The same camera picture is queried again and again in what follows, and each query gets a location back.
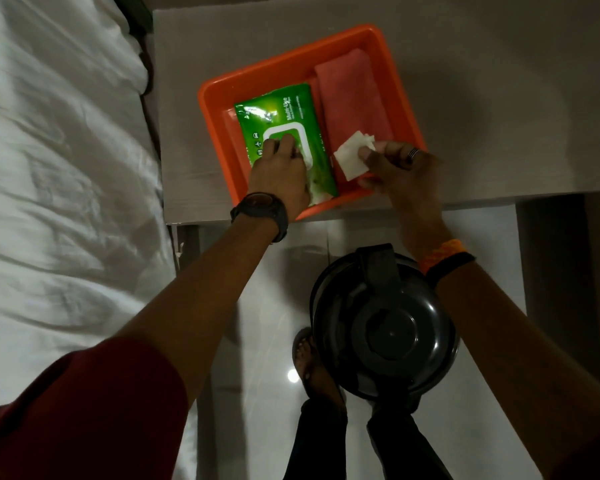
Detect person's right hand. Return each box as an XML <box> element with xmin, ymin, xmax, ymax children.
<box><xmin>356</xmin><ymin>140</ymin><xmax>447</xmax><ymax>230</ymax></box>

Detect person's left hand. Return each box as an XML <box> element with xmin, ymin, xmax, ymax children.
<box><xmin>248</xmin><ymin>134</ymin><xmax>311</xmax><ymax>223</ymax></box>

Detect green wet wipes packet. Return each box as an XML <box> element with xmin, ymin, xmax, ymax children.
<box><xmin>234</xmin><ymin>83</ymin><xmax>339</xmax><ymax>206</ymax></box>

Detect white wet wipe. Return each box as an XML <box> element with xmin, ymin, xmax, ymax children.
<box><xmin>333</xmin><ymin>131</ymin><xmax>376</xmax><ymax>182</ymax></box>

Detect person's right forearm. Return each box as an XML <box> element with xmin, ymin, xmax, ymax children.
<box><xmin>402</xmin><ymin>215</ymin><xmax>600</xmax><ymax>478</ymax></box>

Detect person's left forearm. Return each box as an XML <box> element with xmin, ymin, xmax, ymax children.
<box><xmin>111</xmin><ymin>215</ymin><xmax>281</xmax><ymax>408</ymax></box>

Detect orange plastic tray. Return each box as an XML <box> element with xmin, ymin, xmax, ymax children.
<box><xmin>197</xmin><ymin>24</ymin><xmax>427</xmax><ymax>222</ymax></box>

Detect black wristwatch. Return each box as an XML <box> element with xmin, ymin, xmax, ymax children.
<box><xmin>230</xmin><ymin>192</ymin><xmax>289</xmax><ymax>243</ymax></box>

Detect pink folded cloth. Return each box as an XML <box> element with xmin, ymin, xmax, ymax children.
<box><xmin>314</xmin><ymin>48</ymin><xmax>395</xmax><ymax>184</ymax></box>

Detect orange thread wristband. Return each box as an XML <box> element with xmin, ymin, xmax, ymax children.
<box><xmin>418</xmin><ymin>239</ymin><xmax>468</xmax><ymax>274</ymax></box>

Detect black wristband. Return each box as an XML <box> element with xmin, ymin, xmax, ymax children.
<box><xmin>425</xmin><ymin>252</ymin><xmax>477</xmax><ymax>289</ymax></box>

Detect black pedal dustbin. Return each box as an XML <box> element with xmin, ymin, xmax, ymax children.
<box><xmin>309</xmin><ymin>243</ymin><xmax>460</xmax><ymax>413</ymax></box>

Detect grey flip-flop sandal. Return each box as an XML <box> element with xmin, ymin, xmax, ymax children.
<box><xmin>292</xmin><ymin>327</ymin><xmax>348</xmax><ymax>405</ymax></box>

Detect person's left foot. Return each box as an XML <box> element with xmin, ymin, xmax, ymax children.
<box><xmin>295</xmin><ymin>335</ymin><xmax>347</xmax><ymax>410</ymax></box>

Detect white bed sheet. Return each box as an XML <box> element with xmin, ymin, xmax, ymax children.
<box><xmin>0</xmin><ymin>0</ymin><xmax>198</xmax><ymax>480</ymax></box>

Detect black trousers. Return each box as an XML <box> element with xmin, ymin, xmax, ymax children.
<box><xmin>283</xmin><ymin>397</ymin><xmax>455</xmax><ymax>480</ymax></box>

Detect red shirt sleeve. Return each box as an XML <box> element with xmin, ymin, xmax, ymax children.
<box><xmin>0</xmin><ymin>338</ymin><xmax>190</xmax><ymax>480</ymax></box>

